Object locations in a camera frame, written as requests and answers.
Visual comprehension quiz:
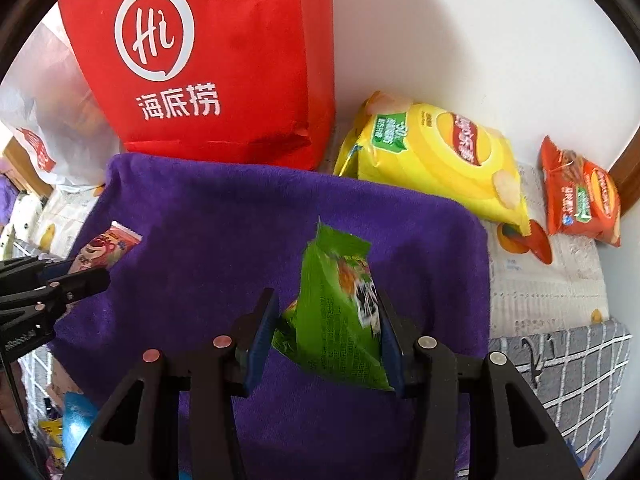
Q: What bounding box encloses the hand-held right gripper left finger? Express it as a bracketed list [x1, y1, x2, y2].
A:
[62, 287, 281, 480]

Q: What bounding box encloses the white plastic bag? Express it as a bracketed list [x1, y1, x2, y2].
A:
[0, 17, 123, 191]

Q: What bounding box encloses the pink printed snack packet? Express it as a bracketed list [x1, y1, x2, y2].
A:
[67, 222, 143, 276]

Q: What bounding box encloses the light purple cloth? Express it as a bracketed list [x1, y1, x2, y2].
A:
[0, 160, 18, 206]

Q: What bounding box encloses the white plush toy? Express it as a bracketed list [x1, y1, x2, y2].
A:
[0, 192, 48, 258]

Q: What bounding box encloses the wooden cabinet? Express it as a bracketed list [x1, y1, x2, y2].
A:
[2, 135, 53, 196]

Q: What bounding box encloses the yellow snack packet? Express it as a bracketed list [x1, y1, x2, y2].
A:
[39, 417, 68, 466]

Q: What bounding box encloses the orange chip bag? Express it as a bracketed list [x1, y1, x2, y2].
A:
[539, 135, 622, 248]

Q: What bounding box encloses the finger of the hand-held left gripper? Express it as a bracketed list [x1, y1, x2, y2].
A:
[0, 255, 68, 287]
[0, 269, 112, 323]

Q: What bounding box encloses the yellow chip bag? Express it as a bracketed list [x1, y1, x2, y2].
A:
[334, 91, 531, 236]

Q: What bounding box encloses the red paper bag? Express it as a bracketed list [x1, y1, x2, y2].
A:
[57, 0, 336, 171]

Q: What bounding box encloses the grey checked blanket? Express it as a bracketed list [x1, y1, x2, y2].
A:
[15, 320, 633, 480]

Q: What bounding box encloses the green snack packet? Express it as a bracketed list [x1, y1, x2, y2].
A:
[271, 217, 396, 392]

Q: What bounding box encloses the blue tissue pack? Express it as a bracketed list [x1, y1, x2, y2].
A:
[60, 392, 101, 466]

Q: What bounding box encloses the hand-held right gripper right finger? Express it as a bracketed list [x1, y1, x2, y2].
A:
[372, 289, 583, 480]

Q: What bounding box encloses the wooden door frame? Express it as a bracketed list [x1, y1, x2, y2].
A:
[607, 125, 640, 196]

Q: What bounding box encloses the purple towel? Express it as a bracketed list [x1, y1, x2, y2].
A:
[50, 154, 491, 480]

